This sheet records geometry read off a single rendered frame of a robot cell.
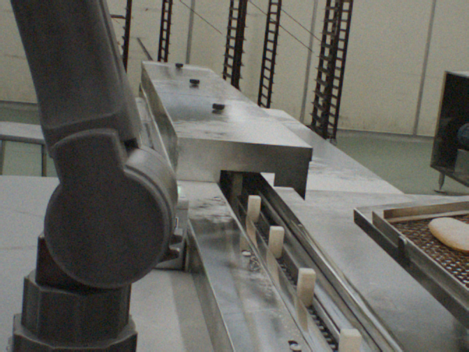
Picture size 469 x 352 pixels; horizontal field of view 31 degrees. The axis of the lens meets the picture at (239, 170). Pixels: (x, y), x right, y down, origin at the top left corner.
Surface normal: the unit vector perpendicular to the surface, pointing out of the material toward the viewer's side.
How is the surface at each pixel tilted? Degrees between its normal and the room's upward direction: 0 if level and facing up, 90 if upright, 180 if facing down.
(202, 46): 90
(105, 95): 77
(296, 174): 90
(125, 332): 0
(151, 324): 0
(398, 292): 0
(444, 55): 90
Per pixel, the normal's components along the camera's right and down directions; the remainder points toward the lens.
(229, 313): 0.11, -0.98
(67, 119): -0.11, -0.04
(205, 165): 0.15, 0.20
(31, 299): -0.82, 0.02
